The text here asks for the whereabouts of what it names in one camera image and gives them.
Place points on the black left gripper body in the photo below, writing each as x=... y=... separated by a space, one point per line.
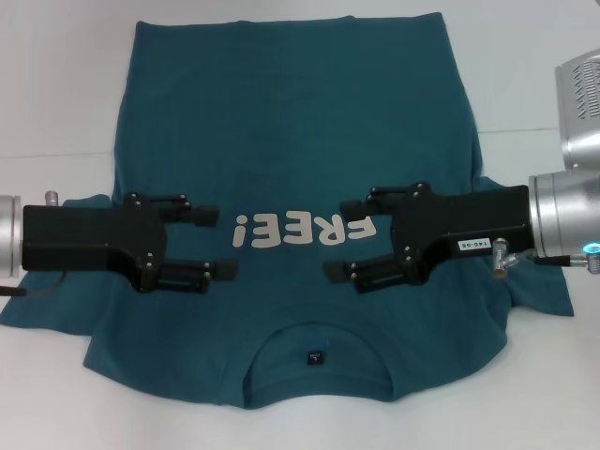
x=94 y=236

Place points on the teal blue FREE! t-shirt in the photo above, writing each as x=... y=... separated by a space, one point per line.
x=300 y=117

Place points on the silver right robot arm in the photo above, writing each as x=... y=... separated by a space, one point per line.
x=558 y=211

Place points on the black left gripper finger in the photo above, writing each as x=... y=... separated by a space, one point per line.
x=187 y=276
x=206 y=216

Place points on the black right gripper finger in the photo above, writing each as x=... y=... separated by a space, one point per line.
x=375 y=276
x=356 y=208

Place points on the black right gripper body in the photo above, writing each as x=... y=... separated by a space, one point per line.
x=459 y=220

